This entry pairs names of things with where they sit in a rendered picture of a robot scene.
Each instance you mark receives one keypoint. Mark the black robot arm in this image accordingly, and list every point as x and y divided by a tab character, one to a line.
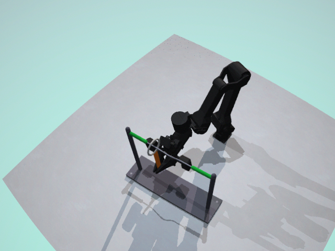
183	122

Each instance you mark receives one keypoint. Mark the orange handle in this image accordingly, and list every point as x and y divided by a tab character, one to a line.
155	153

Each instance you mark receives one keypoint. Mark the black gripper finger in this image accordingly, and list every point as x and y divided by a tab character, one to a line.
161	161
168	162

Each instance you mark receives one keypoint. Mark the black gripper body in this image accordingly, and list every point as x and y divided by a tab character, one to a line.
175	154

